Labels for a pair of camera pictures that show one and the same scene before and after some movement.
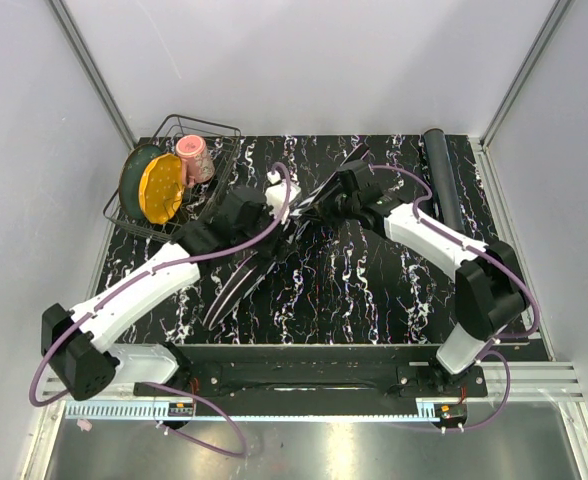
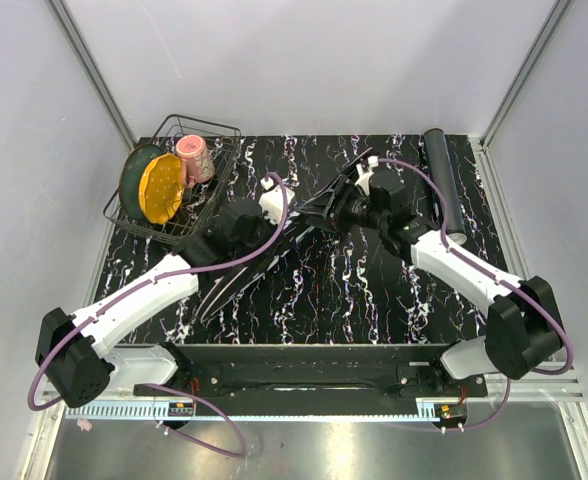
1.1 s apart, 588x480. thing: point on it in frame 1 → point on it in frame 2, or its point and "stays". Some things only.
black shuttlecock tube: (443, 178) stays
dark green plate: (131, 172) stays
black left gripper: (280, 247) → (271, 226)
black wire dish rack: (223, 142) stays
